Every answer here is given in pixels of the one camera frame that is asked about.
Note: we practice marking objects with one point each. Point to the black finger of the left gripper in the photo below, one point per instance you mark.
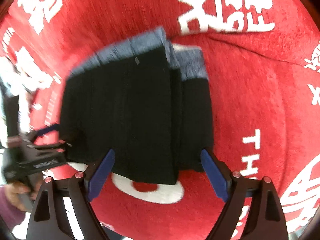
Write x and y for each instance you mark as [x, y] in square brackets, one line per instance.
[50, 147]

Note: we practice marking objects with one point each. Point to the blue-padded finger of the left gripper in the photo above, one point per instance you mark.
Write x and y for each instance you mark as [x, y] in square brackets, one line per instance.
[34, 134]

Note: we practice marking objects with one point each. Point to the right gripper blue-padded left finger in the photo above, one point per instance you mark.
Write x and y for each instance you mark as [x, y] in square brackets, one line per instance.
[48, 219]

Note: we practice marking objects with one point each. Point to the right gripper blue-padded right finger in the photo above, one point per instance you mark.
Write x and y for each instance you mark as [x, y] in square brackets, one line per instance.
[265, 219]

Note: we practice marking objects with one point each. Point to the black pants with grey waistband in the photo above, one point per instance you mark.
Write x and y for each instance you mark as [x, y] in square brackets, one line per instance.
[146, 99]

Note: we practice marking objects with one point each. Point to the maroon sleeve left forearm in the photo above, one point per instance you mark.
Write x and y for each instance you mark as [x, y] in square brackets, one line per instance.
[11, 215]

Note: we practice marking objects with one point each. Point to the person's left hand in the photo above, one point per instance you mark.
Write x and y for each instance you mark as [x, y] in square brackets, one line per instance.
[14, 190]

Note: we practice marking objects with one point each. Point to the person's dark grey trouser legs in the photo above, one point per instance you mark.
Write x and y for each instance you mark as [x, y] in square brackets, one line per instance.
[123, 230]

